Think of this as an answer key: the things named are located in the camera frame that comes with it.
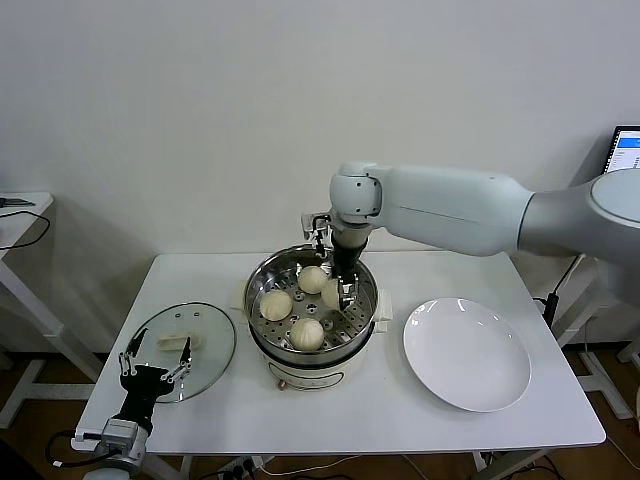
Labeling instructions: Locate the white steamed baozi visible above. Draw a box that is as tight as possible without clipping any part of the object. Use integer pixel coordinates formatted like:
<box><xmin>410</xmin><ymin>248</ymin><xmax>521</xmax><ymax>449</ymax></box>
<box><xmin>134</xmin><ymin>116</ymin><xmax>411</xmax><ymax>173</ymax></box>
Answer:
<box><xmin>259</xmin><ymin>290</ymin><xmax>294</xmax><ymax>322</ymax></box>
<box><xmin>320</xmin><ymin>278</ymin><xmax>347</xmax><ymax>310</ymax></box>
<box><xmin>290</xmin><ymin>317</ymin><xmax>326</xmax><ymax>351</ymax></box>
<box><xmin>298</xmin><ymin>265</ymin><xmax>329</xmax><ymax>295</ymax></box>

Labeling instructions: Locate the thin black cable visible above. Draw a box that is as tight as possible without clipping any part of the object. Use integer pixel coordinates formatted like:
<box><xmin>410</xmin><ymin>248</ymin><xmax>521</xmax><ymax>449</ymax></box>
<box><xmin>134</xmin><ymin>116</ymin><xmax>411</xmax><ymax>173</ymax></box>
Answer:
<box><xmin>0</xmin><ymin>212</ymin><xmax>51</xmax><ymax>254</ymax></box>

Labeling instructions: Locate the white side table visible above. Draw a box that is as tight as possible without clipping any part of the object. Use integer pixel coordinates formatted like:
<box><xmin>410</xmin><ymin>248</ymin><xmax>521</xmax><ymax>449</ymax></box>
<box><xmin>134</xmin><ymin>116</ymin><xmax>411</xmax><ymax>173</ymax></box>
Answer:
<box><xmin>0</xmin><ymin>191</ymin><xmax>106</xmax><ymax>431</ymax></box>
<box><xmin>552</xmin><ymin>252</ymin><xmax>640</xmax><ymax>421</ymax></box>

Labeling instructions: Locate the open grey laptop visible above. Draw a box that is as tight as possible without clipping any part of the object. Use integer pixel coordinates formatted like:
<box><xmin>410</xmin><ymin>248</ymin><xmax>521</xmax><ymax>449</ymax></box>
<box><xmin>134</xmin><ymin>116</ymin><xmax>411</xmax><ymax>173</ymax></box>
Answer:
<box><xmin>602</xmin><ymin>124</ymin><xmax>640</xmax><ymax>176</ymax></box>

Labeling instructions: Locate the stainless steel steamer basket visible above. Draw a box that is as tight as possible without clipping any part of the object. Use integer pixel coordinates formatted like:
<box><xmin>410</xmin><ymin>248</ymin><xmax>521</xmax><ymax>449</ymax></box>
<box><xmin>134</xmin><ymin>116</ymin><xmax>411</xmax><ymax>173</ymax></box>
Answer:
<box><xmin>243</xmin><ymin>243</ymin><xmax>380</xmax><ymax>355</ymax></box>

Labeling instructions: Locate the white round plate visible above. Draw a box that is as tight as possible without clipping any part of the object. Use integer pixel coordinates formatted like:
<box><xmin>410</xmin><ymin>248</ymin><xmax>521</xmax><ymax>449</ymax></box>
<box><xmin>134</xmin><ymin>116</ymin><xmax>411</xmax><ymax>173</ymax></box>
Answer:
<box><xmin>402</xmin><ymin>297</ymin><xmax>532</xmax><ymax>413</ymax></box>

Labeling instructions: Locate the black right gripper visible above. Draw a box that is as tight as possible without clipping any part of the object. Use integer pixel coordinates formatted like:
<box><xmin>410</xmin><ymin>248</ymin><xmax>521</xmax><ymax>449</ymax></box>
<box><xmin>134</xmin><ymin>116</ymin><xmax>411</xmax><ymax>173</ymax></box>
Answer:
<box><xmin>325</xmin><ymin>243</ymin><xmax>362</xmax><ymax>314</ymax></box>

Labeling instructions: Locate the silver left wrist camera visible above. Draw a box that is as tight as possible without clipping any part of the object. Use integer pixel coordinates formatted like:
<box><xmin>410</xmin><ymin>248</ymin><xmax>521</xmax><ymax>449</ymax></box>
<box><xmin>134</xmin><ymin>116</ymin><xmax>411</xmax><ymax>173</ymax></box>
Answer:
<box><xmin>99</xmin><ymin>418</ymin><xmax>139</xmax><ymax>454</ymax></box>

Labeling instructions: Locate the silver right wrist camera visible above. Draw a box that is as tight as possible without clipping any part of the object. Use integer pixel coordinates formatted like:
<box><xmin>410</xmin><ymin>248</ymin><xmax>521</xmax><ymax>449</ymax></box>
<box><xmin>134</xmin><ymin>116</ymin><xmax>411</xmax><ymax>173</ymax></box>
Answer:
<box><xmin>301</xmin><ymin>212</ymin><xmax>334</xmax><ymax>241</ymax></box>

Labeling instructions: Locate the white laptop charging cable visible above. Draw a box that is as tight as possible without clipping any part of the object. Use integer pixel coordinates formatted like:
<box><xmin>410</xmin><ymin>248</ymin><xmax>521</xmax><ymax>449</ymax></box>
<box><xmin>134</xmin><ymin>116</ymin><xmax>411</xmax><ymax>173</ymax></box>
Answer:
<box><xmin>549</xmin><ymin>254</ymin><xmax>589</xmax><ymax>296</ymax></box>

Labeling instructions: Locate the white electric pot base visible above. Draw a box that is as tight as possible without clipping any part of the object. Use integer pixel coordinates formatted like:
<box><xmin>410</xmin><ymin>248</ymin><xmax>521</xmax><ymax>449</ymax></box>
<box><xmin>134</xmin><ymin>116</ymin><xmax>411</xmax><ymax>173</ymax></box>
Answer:
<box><xmin>228</xmin><ymin>287</ymin><xmax>394</xmax><ymax>393</ymax></box>

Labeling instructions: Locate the round glass pot lid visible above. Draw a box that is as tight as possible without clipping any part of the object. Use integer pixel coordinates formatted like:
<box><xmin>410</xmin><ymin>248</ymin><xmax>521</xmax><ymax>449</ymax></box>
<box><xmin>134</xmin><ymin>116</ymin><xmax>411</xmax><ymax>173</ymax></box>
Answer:
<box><xmin>123</xmin><ymin>301</ymin><xmax>237</xmax><ymax>404</ymax></box>

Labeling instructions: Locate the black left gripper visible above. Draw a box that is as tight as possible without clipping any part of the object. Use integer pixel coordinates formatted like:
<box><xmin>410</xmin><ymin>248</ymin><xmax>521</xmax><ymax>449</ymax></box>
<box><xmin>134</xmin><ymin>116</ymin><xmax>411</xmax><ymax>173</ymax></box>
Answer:
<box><xmin>117</xmin><ymin>328</ymin><xmax>194</xmax><ymax>432</ymax></box>

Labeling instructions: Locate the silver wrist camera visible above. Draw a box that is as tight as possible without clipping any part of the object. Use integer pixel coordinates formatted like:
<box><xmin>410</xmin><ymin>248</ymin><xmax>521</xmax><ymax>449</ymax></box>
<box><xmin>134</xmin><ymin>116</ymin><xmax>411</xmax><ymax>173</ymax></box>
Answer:
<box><xmin>99</xmin><ymin>418</ymin><xmax>139</xmax><ymax>454</ymax></box>
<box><xmin>301</xmin><ymin>212</ymin><xmax>334</xmax><ymax>241</ymax></box>

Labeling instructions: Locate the white power strip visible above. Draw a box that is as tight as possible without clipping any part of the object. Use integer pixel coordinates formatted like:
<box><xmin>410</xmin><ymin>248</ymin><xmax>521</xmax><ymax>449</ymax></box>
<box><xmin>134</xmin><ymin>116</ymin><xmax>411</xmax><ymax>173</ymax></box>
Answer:
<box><xmin>214</xmin><ymin>457</ymin><xmax>274</xmax><ymax>480</ymax></box>

